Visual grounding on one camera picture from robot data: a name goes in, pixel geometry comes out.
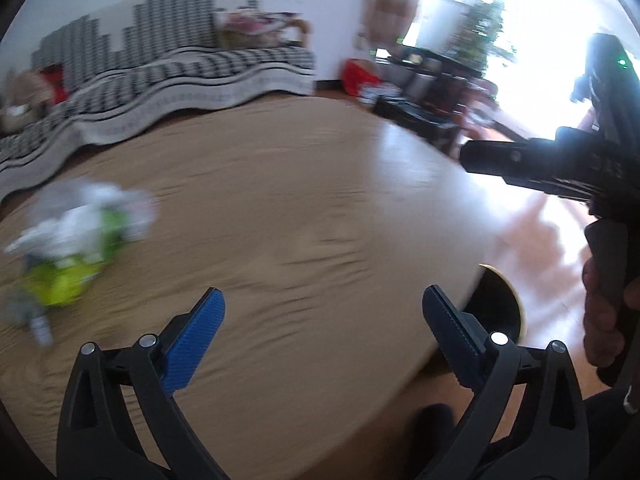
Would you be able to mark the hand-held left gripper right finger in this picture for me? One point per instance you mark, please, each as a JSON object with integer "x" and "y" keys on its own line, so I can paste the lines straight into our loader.
{"x": 445, "y": 330}

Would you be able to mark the red plastic bag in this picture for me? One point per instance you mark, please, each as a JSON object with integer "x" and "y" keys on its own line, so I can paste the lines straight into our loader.
{"x": 360, "y": 77}

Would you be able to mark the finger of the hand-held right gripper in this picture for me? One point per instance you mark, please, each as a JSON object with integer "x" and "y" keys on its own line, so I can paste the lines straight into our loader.
{"x": 505, "y": 160}

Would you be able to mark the small grey crumpled wrapper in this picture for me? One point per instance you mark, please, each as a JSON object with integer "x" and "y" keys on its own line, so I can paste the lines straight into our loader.
{"x": 25, "y": 312}

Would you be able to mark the brown patterned curtain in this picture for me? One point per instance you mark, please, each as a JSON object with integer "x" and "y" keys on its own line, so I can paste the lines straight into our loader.
{"x": 392, "y": 0}

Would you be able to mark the sofa with checked cover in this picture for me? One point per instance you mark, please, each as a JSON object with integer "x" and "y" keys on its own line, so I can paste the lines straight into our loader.
{"x": 200, "y": 67}

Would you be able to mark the dark low table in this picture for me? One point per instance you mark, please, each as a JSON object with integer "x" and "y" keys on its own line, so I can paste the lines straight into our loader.
{"x": 420, "y": 120}

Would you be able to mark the green snack packet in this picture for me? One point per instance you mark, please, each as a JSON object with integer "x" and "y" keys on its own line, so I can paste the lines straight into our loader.
{"x": 65, "y": 280}

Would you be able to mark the red cushion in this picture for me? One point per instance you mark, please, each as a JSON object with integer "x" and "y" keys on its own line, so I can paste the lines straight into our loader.
{"x": 54, "y": 85}

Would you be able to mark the floral bag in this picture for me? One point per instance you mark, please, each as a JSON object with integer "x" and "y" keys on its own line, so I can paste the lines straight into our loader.
{"x": 255, "y": 27}

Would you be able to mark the black bin with yellow rim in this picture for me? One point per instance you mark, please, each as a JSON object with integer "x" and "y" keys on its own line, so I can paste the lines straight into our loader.
{"x": 495, "y": 310}

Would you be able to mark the green potted plant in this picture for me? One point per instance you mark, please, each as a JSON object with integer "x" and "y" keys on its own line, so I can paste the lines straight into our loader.
{"x": 487, "y": 25}

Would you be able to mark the white plastic wrapper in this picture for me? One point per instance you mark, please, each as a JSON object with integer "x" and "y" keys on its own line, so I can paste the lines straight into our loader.
{"x": 75, "y": 220}

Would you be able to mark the person's right hand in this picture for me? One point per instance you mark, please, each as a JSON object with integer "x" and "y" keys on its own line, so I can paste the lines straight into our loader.
{"x": 602, "y": 330}

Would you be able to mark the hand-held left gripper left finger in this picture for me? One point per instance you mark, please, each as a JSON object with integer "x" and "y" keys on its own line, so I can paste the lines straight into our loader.
{"x": 197, "y": 345}

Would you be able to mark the brown soft bag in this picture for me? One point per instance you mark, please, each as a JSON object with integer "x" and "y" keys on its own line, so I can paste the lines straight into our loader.
{"x": 25, "y": 100}

